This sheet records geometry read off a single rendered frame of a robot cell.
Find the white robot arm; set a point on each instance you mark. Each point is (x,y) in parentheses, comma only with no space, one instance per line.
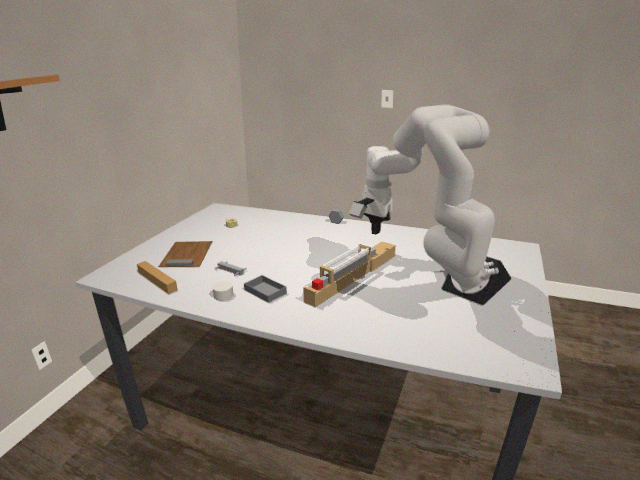
(458,215)

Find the brown wooden clipboard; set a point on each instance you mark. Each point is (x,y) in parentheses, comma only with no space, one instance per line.
(187,254)

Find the wooden batten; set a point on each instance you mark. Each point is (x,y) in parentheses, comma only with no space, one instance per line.
(157,277)

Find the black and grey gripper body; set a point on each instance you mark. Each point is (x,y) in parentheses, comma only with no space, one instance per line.
(382,199)

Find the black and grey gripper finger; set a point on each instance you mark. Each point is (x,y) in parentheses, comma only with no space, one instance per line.
(372,219)
(379,220)

